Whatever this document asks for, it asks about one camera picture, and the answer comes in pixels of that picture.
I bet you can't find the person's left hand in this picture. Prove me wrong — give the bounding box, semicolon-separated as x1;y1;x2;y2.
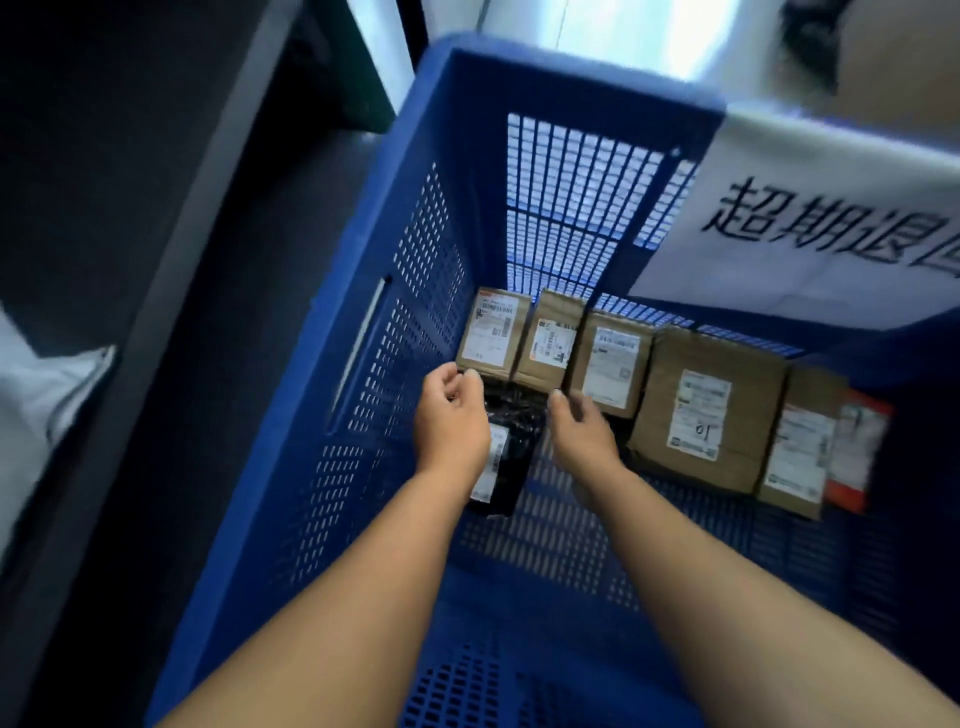
413;363;492;489

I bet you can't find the black plastic parcel bag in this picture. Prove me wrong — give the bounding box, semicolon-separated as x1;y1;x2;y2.
468;381;552;519

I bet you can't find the person's right forearm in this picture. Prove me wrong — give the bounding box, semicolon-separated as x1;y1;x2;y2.
573;465;960;728

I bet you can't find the small brown cardboard parcel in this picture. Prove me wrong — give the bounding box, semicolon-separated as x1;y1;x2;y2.
455;288;532;381

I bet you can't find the large brown cardboard parcel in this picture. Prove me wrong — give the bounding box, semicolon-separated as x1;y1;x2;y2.
627;327;787;496

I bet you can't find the red parcel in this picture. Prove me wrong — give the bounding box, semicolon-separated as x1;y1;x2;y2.
825;388;895;515

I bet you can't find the white plastic bag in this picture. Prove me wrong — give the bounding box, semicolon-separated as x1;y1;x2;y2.
0;306;119;564

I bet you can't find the person's right hand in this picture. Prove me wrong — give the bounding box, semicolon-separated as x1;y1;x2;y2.
546;388;624;489

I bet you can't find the person's left forearm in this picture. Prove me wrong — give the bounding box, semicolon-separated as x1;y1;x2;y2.
157;466;481;728

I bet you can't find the dark grey shelf frame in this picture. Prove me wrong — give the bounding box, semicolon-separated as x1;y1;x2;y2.
0;0;305;728

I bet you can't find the medium brown cardboard parcel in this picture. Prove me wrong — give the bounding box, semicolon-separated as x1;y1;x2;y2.
566;310;657;420

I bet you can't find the narrow brown cardboard parcel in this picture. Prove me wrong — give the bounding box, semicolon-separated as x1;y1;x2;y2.
511;289;588;394

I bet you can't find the flat brown cardboard parcel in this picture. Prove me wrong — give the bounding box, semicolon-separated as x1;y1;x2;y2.
756;364;850;522

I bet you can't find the white paper sign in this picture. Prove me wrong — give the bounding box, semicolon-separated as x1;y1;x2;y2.
628;102;960;333

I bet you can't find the blue plastic crate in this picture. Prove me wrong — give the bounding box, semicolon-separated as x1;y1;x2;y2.
144;31;960;728

